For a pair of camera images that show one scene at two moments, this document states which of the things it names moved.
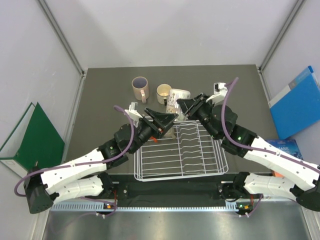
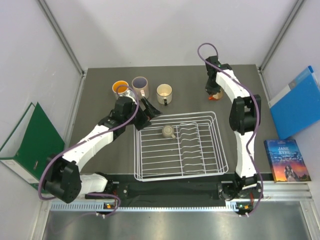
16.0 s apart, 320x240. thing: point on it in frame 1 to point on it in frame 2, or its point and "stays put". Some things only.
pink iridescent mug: (140, 88) stays put
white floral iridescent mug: (173, 106) to (124, 87)
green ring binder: (34, 141) stays put
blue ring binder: (298, 107) stays put
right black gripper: (199, 103) to (211, 90)
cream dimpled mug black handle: (162, 92) stays put
